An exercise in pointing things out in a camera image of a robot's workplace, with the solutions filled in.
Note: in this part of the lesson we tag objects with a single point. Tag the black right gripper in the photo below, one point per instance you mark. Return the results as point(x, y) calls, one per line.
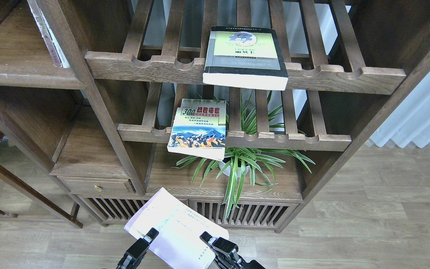
point(225, 250)

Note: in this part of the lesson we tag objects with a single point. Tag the pale lilac white book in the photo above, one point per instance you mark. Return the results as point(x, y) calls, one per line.
point(178, 243)

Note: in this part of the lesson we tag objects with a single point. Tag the green blue illustrated book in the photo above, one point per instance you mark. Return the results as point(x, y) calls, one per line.
point(199, 129)

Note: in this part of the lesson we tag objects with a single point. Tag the white standing book on shelf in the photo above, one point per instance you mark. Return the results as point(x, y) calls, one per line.
point(56, 53)

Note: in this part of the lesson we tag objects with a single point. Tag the green spider plant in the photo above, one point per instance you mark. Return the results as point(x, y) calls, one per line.
point(253, 164)

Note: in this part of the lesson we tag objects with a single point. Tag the dark wooden bookshelf unit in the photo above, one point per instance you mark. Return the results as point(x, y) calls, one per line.
point(105, 120)

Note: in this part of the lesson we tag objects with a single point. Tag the yellow grey thick book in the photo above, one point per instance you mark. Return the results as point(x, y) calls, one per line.
point(247, 57)

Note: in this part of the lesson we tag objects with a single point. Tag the white curtain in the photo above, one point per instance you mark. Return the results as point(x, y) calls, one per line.
point(410, 122)

